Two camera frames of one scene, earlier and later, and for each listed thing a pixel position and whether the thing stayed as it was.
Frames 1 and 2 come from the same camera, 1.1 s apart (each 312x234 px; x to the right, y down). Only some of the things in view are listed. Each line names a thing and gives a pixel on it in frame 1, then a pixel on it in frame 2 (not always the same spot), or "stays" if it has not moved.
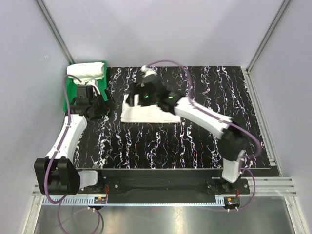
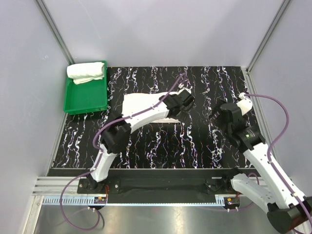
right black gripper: [138, 88] → [216, 108]
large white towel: [86, 72] stays
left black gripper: [106, 108] → [183, 115]
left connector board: [100, 200] stays
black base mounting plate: [165, 186] stays
